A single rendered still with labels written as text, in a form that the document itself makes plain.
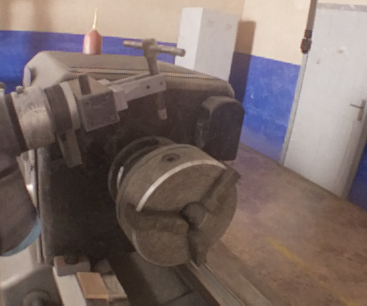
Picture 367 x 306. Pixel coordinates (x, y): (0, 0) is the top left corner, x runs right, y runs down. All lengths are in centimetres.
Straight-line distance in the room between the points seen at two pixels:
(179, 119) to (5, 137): 46
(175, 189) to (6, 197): 30
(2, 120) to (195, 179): 35
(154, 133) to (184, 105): 10
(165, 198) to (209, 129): 26
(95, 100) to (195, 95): 40
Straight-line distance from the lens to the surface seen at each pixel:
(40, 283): 94
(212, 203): 62
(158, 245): 65
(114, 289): 83
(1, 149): 46
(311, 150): 407
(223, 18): 429
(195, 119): 81
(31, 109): 45
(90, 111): 44
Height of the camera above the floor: 143
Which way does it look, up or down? 18 degrees down
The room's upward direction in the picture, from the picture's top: 8 degrees clockwise
